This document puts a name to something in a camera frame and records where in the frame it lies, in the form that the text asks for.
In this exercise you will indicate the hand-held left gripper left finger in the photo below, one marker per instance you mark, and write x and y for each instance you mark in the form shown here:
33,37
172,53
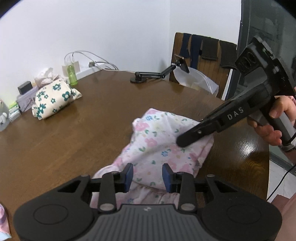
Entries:
129,178

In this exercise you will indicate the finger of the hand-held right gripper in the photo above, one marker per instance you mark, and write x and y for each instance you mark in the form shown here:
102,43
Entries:
194,135

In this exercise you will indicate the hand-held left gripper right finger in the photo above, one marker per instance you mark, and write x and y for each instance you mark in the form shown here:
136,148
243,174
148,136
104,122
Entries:
167,178

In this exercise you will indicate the pink floral garment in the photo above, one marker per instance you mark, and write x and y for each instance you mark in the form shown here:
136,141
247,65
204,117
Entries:
157,139

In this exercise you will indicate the person's right hand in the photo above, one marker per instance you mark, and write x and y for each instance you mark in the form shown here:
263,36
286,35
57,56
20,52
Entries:
269,135

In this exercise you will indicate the dark brown cloth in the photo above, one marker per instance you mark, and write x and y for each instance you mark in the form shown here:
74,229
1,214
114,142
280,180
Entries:
210,48
228,54

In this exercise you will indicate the wooden chair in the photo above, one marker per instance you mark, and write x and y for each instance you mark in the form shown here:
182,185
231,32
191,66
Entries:
208,71

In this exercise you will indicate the clear plastic bag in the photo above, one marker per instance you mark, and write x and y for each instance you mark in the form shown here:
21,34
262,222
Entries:
196,80

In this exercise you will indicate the long navy cloth strip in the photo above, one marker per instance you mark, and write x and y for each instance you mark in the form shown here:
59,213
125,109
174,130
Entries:
196,51

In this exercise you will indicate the short navy cloth strip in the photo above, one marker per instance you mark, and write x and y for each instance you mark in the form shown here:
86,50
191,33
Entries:
185,45

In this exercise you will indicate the cream green floral cloth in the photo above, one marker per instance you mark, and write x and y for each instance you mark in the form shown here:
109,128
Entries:
55,97

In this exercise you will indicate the white power strip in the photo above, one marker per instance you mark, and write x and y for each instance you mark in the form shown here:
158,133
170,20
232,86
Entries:
90,72

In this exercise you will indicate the green spray bottle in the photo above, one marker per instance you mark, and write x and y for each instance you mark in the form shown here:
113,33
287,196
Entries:
72,75

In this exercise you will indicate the white charger block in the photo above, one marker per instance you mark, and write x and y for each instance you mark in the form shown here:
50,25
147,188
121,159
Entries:
75,66

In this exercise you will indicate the person's pink clothing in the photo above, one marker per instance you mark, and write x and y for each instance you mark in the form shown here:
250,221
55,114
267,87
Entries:
286,217

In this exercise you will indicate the lavender grey box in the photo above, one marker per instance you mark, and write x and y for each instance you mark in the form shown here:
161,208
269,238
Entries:
25,102

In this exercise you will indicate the crumpled white tissue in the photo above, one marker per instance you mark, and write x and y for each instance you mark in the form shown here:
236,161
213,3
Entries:
46,77

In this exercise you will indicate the light blue lilac garment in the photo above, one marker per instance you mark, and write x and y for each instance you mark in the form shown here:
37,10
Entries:
3,220

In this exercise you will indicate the green white small boxes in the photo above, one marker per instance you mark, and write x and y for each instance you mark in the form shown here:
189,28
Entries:
13,112

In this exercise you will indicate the small black box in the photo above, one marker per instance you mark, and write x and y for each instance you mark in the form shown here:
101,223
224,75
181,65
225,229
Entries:
25,88

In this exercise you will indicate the white robot toy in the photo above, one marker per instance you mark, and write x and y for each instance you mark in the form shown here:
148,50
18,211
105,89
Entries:
3,115

